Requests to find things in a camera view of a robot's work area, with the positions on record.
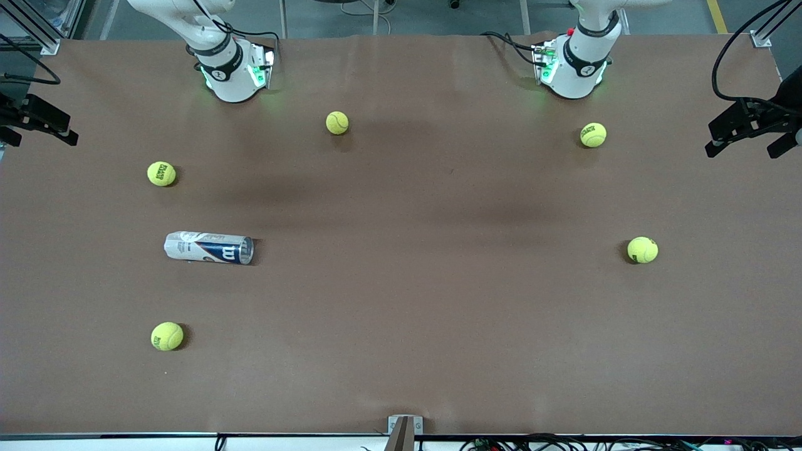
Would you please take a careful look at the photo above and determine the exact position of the white blue tennis ball can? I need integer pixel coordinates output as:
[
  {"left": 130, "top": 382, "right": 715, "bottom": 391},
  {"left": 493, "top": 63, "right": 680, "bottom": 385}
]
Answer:
[{"left": 164, "top": 231, "right": 255, "bottom": 266}]

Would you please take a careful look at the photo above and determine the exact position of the brown table cover sheet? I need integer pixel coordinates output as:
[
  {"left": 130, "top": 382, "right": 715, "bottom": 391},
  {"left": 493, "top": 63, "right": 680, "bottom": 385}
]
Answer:
[{"left": 0, "top": 31, "right": 802, "bottom": 437}]

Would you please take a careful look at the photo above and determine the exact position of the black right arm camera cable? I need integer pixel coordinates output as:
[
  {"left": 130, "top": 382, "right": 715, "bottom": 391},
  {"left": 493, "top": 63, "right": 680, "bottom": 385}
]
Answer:
[{"left": 0, "top": 33, "right": 62, "bottom": 86}]

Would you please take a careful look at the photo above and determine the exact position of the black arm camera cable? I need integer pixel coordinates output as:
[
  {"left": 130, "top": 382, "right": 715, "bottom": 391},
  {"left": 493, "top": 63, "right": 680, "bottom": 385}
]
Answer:
[
  {"left": 0, "top": 33, "right": 62, "bottom": 86},
  {"left": 711, "top": 0, "right": 791, "bottom": 117}
]

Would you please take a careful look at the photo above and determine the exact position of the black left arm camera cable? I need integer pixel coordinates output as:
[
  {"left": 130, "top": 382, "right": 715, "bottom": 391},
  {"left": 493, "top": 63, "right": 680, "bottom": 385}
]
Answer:
[{"left": 711, "top": 0, "right": 791, "bottom": 117}]

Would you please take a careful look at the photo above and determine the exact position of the aluminium frame post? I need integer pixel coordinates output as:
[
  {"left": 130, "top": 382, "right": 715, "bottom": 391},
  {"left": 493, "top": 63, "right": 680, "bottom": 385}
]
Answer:
[
  {"left": 0, "top": 0, "right": 85, "bottom": 56},
  {"left": 749, "top": 0, "right": 791, "bottom": 48}
]

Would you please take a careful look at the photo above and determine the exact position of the black right arm base cable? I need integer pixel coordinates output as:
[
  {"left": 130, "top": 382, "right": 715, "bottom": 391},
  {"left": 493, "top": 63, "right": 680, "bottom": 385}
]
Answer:
[{"left": 191, "top": 0, "right": 279, "bottom": 46}]

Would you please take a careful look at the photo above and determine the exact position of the black arm base cable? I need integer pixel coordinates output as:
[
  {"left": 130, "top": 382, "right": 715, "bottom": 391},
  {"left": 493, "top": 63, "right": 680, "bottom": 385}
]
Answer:
[
  {"left": 191, "top": 0, "right": 279, "bottom": 46},
  {"left": 481, "top": 31, "right": 541, "bottom": 66}
]

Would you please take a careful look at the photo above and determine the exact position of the black left arm base cable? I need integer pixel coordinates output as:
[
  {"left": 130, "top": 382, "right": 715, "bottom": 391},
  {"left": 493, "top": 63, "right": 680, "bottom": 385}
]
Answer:
[{"left": 481, "top": 31, "right": 541, "bottom": 66}]

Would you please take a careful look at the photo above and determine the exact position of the white table edge rail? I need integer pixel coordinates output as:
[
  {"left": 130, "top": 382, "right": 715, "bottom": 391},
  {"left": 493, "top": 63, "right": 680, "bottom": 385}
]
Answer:
[{"left": 0, "top": 433, "right": 802, "bottom": 451}]

